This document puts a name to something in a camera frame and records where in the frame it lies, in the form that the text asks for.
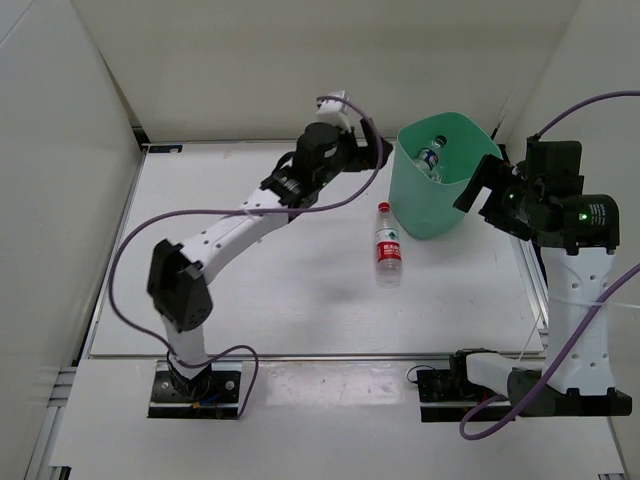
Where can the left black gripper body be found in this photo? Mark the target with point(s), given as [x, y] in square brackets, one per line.
[345, 152]

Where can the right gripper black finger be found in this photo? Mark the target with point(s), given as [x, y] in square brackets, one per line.
[491, 172]
[495, 215]

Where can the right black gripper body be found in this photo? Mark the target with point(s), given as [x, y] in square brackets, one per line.
[518, 194]

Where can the green plastic bin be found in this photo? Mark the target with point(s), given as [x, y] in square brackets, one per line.
[423, 207]

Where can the small black-cap plastic bottle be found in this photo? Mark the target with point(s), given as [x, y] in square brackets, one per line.
[438, 143]

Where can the crushed blue-label plastic bottle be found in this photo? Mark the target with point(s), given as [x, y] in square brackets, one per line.
[427, 159]

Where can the red-label plastic water bottle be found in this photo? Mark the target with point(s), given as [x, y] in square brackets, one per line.
[388, 256]

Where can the clear blue-cap plastic bottle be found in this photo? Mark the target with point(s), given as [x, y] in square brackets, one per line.
[435, 175]

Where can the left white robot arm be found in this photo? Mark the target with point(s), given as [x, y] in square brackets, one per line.
[180, 274]

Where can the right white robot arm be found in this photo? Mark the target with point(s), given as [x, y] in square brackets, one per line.
[576, 378]

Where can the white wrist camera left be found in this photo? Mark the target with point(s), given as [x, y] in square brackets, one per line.
[333, 112]

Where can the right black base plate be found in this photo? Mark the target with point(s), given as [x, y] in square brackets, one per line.
[441, 398]

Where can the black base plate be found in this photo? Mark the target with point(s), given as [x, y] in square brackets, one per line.
[218, 398]
[441, 398]

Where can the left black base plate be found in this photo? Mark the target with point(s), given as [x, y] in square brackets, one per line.
[218, 398]

